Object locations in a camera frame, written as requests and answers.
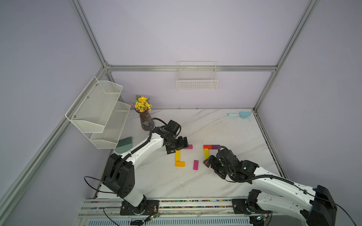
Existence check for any orange block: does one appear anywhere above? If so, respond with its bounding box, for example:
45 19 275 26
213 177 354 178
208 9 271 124
175 161 185 167

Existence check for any yellow flower bouquet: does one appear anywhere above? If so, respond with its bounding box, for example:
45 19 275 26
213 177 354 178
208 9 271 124
134 96 152 113

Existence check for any upper white mesh shelf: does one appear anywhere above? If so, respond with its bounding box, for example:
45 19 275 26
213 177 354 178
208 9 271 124
65 77 123 133

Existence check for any lower white mesh shelf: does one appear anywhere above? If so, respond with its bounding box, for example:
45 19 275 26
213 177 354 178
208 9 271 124
90 101 131 149

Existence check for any yellow large block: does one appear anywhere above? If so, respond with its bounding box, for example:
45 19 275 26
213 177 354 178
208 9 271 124
175 150 181 162

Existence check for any white wire wall basket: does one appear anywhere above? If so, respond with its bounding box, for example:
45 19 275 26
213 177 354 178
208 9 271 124
176 61 219 91

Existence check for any dark glass vase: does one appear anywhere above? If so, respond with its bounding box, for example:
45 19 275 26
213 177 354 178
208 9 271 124
139 111 155 131

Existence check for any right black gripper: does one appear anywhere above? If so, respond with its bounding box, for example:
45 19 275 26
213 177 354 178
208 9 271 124
203 154 233 178

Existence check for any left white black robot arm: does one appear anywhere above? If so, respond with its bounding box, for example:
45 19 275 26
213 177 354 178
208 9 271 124
84 118 189 214

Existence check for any white mesh shelf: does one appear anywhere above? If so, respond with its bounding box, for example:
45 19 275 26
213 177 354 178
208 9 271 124
90 101 131 149
65 77 123 133

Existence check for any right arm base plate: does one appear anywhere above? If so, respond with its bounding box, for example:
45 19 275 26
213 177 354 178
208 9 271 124
232 198 271 215

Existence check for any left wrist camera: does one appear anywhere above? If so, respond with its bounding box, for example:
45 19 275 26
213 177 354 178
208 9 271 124
165 120 182 137

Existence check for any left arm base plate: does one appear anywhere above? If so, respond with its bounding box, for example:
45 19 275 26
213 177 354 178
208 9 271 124
120 200 160 216

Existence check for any aluminium front rail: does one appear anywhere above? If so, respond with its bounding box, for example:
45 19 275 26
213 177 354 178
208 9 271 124
77 197 245 218

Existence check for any teal scoop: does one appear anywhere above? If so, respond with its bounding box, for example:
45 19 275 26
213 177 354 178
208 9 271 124
227 112 252 119

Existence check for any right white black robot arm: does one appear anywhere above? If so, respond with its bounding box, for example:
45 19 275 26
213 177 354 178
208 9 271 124
204 154 339 226

